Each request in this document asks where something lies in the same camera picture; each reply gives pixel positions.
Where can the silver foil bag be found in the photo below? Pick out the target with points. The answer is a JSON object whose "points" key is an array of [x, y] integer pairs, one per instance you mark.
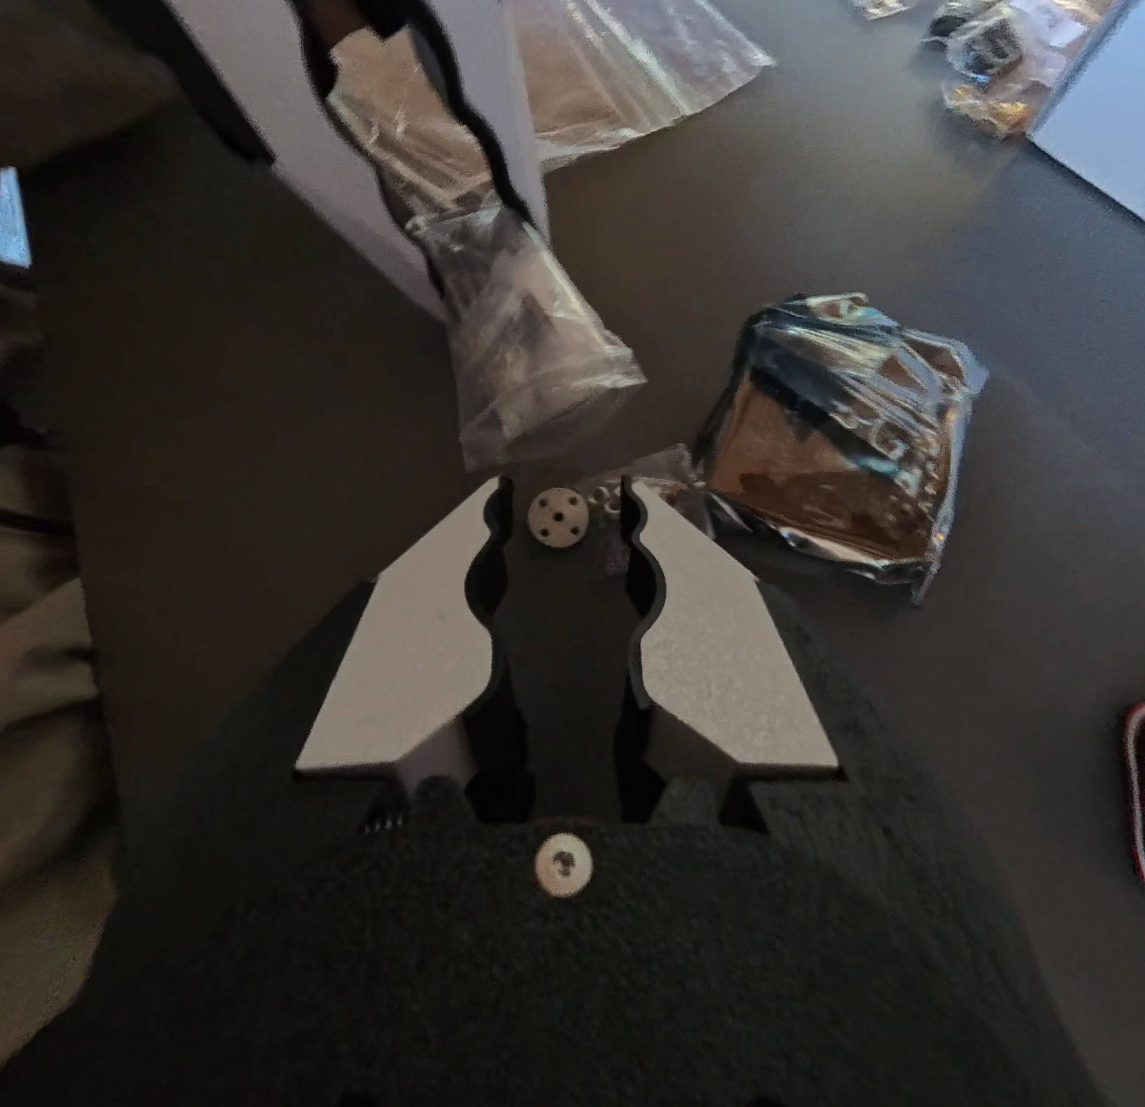
{"points": [[841, 444]]}

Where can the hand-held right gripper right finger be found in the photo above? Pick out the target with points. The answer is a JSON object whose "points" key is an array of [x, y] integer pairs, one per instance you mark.
{"points": [[735, 677]]}

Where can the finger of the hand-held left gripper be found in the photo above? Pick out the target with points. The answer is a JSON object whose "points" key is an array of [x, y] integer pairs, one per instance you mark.
{"points": [[268, 78], [483, 52]]}

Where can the clear plastic bag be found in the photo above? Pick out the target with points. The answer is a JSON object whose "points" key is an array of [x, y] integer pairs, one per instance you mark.
{"points": [[627, 52]]}

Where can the orange and white box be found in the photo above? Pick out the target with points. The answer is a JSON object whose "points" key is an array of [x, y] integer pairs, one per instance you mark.
{"points": [[1101, 141]]}

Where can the small crumpled clear bag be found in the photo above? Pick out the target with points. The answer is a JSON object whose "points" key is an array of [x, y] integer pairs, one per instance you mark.
{"points": [[662, 481]]}

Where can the zip bag of assorted screws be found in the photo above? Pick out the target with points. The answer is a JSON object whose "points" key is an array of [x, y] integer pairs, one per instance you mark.
{"points": [[1011, 52]]}

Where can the small labelled clear zip bag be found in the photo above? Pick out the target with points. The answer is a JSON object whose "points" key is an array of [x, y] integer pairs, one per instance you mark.
{"points": [[537, 356]]}

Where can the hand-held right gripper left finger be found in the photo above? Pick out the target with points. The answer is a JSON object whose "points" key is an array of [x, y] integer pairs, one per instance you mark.
{"points": [[412, 668]]}

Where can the grey desk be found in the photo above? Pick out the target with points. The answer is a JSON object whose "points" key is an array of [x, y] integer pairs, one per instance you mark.
{"points": [[225, 409]]}

